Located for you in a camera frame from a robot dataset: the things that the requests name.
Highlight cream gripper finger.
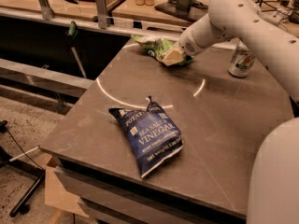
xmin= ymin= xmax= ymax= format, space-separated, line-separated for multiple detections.
xmin=162 ymin=49 xmax=184 ymax=66

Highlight green rice chip bag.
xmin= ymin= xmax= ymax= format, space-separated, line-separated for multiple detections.
xmin=131 ymin=35 xmax=192 ymax=65

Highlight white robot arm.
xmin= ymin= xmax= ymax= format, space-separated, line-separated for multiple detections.
xmin=173 ymin=0 xmax=299 ymax=224

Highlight blue salt vinegar chip bag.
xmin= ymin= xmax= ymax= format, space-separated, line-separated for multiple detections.
xmin=109 ymin=96 xmax=183 ymax=178

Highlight black monitor stand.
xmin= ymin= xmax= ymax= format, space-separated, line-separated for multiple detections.
xmin=154 ymin=0 xmax=207 ymax=22

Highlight silver soda can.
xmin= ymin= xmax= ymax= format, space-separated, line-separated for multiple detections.
xmin=228 ymin=41 xmax=255 ymax=77

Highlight white power adapter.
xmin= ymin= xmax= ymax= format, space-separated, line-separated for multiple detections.
xmin=262 ymin=10 xmax=289 ymax=25

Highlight black stand base legs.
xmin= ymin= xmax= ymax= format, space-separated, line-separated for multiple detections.
xmin=0 ymin=120 xmax=45 ymax=223

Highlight middle metal bracket post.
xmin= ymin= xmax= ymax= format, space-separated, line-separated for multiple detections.
xmin=95 ymin=0 xmax=110 ymax=29

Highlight metal bracket post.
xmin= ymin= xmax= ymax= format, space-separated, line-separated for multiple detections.
xmin=95 ymin=0 xmax=110 ymax=29
xmin=38 ymin=0 xmax=54 ymax=21

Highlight green handled tool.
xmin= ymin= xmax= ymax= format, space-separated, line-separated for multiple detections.
xmin=66 ymin=21 xmax=88 ymax=79

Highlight metal rail beam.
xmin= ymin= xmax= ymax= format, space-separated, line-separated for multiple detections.
xmin=0 ymin=59 xmax=93 ymax=98

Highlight left metal bracket post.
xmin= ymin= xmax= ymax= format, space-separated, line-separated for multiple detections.
xmin=38 ymin=0 xmax=54 ymax=21

